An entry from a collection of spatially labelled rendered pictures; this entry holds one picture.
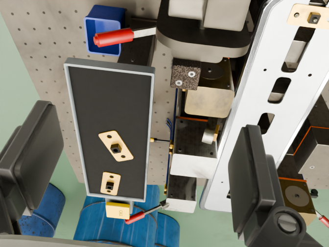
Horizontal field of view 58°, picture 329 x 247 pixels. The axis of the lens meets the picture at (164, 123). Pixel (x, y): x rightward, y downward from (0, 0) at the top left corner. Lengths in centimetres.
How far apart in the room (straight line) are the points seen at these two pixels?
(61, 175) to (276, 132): 237
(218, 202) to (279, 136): 34
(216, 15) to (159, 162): 104
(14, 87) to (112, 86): 182
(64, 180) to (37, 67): 194
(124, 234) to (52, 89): 142
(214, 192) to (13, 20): 82
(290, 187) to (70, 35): 84
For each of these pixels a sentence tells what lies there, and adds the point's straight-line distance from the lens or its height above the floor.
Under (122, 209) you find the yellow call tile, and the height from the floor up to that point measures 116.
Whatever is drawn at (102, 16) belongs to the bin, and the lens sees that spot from 87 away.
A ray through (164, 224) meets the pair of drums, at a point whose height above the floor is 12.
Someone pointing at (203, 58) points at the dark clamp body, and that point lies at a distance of 54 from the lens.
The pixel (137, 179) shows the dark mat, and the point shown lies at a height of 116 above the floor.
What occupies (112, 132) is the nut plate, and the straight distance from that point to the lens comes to 56.
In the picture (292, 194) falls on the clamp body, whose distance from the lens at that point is 102.
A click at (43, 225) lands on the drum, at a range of 294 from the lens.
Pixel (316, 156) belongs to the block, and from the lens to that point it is 84.
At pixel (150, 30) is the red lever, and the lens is 48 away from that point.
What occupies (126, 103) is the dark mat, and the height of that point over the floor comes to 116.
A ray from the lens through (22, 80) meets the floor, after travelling 221.
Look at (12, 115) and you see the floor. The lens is 249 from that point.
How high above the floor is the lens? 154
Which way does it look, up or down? 46 degrees down
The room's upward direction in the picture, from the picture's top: 173 degrees counter-clockwise
